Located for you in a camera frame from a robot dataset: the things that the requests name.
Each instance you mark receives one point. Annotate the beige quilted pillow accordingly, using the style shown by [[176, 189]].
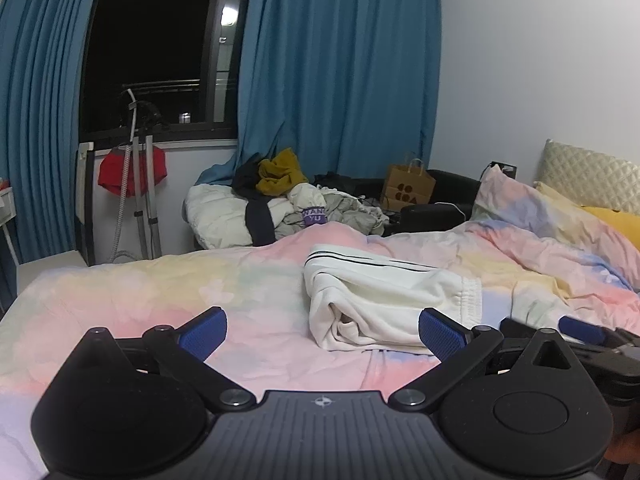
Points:
[[590, 175]]

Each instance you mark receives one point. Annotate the garment steamer stand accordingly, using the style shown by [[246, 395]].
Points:
[[136, 185]]

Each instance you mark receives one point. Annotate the mustard yellow cloth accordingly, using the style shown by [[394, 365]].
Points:
[[280, 172]]

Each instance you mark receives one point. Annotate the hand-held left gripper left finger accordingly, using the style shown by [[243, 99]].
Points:
[[202, 332]]

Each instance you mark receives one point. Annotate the pastel tie-dye bed quilt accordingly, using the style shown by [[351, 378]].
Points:
[[150, 290]]

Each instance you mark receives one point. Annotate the cream white fleece pants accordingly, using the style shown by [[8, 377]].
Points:
[[380, 290]]

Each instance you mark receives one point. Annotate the black cloth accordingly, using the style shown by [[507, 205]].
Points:
[[260, 220]]

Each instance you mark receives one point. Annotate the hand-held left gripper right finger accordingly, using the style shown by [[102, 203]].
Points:
[[440, 332]]

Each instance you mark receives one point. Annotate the white shelf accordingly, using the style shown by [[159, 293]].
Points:
[[7, 210]]

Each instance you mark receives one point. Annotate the white duvet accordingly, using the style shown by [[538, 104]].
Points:
[[215, 215]]

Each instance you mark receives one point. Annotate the black bench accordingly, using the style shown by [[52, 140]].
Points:
[[450, 187]]

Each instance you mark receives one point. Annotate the white folding frame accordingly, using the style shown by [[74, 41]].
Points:
[[86, 195]]

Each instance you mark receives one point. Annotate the dark window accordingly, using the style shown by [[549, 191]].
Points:
[[150, 25]]

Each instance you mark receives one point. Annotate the grey white clothes pile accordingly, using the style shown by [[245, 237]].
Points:
[[345, 210]]

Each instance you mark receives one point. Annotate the yellow pillow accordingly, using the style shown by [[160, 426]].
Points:
[[617, 225]]

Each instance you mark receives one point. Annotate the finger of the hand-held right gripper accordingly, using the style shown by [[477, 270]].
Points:
[[515, 332], [580, 330]]

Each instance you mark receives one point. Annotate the small silver can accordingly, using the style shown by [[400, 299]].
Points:
[[185, 117]]

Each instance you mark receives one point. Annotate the brown paper bag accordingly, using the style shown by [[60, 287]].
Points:
[[407, 187]]

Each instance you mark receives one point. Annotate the red cloth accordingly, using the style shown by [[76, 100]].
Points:
[[112, 170]]

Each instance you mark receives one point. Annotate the blue curtain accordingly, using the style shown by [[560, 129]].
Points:
[[40, 110], [340, 70]]

